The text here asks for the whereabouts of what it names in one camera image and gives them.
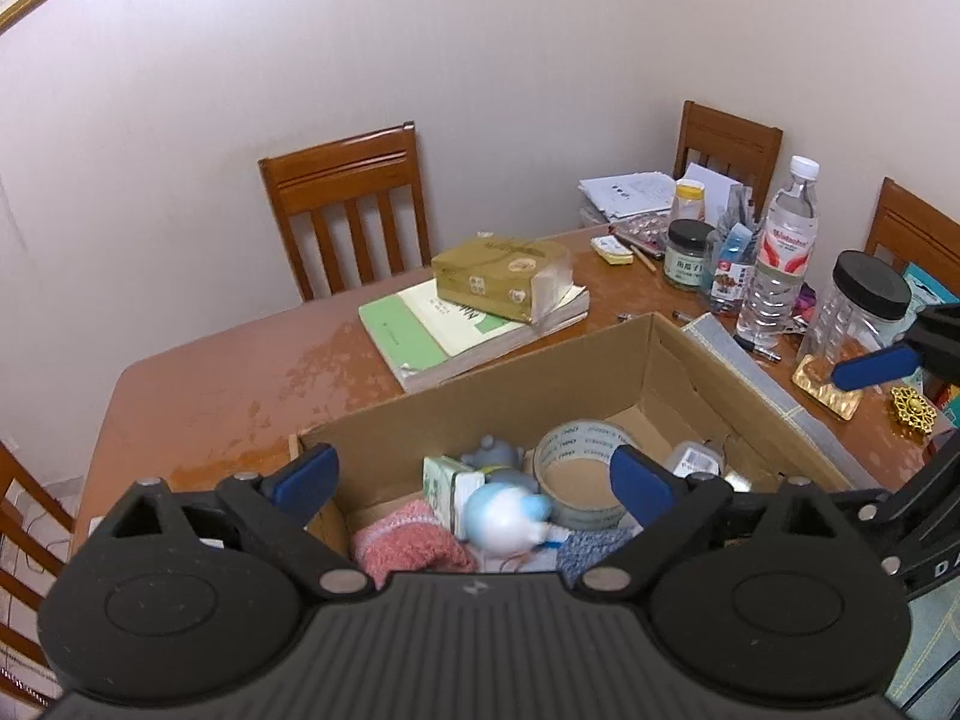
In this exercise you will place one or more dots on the pink knitted sock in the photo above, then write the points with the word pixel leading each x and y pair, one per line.
pixel 411 539

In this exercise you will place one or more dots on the small dark-lidded glass jar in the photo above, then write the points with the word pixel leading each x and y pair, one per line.
pixel 685 252

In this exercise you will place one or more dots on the green white tissue pack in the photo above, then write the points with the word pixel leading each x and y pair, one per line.
pixel 447 485

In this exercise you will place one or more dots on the yellow-lidded small jar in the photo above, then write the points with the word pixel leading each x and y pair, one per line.
pixel 689 201

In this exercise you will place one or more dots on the wooden chair at right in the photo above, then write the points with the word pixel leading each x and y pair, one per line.
pixel 736 147

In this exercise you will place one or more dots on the wooden chair far right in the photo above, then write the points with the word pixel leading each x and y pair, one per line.
pixel 912 231

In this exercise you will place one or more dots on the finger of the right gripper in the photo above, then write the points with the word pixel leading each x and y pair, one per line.
pixel 893 363

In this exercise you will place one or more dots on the brown cardboard box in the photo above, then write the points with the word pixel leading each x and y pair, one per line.
pixel 496 470

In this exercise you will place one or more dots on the wooden chair at back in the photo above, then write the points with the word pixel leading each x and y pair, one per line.
pixel 342 174

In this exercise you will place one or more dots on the small blue-capped bottle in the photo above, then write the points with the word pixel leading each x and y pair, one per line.
pixel 733 266

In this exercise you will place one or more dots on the white sock blue stripe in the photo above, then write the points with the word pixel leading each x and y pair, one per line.
pixel 541 559

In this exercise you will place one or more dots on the blue knitted sock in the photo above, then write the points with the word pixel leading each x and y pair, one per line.
pixel 582 550

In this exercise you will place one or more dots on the white bottle green label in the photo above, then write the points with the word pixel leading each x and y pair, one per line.
pixel 697 457

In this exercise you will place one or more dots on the small yellow box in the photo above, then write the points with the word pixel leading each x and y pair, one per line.
pixel 611 250

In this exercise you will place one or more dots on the large black-lidded plastic jar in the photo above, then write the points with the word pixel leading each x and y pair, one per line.
pixel 866 299

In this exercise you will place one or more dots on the stack of white papers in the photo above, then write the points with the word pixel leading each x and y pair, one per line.
pixel 616 198

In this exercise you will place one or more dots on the clear tape roll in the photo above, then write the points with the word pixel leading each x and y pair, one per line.
pixel 572 466

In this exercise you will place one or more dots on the grey toy figure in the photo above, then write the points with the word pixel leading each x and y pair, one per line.
pixel 494 453

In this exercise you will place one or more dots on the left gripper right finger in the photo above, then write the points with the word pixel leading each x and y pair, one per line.
pixel 678 517

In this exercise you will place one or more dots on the gold tissue box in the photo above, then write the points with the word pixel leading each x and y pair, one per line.
pixel 517 279

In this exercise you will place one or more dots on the green white book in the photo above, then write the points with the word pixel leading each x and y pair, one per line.
pixel 426 341

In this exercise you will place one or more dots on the clear water bottle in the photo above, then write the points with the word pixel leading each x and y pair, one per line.
pixel 785 246

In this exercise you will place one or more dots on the black pen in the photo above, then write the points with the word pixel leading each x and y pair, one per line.
pixel 756 349

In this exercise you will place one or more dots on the gold ornament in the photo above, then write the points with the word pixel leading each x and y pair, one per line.
pixel 913 410

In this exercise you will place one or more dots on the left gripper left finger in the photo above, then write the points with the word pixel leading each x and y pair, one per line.
pixel 272 513

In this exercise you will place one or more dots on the light blue round toy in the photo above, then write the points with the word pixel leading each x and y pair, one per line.
pixel 502 519

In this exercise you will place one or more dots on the gold blister pack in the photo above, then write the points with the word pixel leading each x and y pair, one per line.
pixel 825 389

